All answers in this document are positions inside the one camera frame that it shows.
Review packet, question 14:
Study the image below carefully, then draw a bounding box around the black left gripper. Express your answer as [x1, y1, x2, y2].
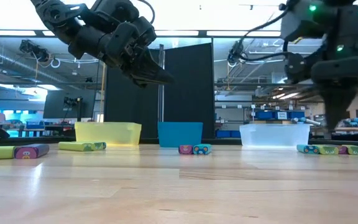
[104, 17, 174, 88]

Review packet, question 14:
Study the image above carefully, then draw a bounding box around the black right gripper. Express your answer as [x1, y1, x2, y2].
[311, 57, 358, 131]

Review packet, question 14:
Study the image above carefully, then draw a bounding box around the black folding partition screen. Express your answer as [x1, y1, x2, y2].
[104, 42, 216, 140]

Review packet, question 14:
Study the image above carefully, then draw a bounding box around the blue crate with white label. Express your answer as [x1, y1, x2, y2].
[273, 110, 289, 121]

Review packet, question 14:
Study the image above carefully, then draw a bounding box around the blue plastic bin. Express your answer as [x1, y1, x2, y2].
[157, 121, 204, 148]

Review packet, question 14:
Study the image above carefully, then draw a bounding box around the yellow translucent plastic bin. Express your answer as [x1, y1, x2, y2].
[74, 121, 142, 146]

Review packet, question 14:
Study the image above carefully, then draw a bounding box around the clear plastic bin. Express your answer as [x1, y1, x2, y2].
[239, 123, 311, 147]

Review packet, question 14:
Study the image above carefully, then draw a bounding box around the grey metal shelving rack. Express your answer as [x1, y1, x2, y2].
[214, 81, 312, 139]

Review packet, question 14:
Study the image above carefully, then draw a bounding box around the dark display panel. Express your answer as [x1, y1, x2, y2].
[43, 89, 98, 119]

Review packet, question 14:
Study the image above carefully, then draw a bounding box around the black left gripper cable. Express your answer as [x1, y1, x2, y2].
[137, 0, 156, 25]

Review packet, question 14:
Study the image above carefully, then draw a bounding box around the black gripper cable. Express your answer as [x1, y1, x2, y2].
[137, 0, 156, 25]
[237, 6, 291, 63]

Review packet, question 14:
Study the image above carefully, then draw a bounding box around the black hanging camera device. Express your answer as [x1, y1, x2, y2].
[19, 39, 52, 63]
[227, 39, 250, 65]

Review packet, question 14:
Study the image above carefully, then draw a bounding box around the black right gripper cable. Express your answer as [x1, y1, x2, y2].
[237, 6, 291, 63]

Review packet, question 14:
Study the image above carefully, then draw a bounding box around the black aluminium table frame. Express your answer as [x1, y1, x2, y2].
[0, 136, 358, 152]

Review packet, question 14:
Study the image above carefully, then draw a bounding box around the silver ventilation duct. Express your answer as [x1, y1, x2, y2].
[0, 40, 74, 86]

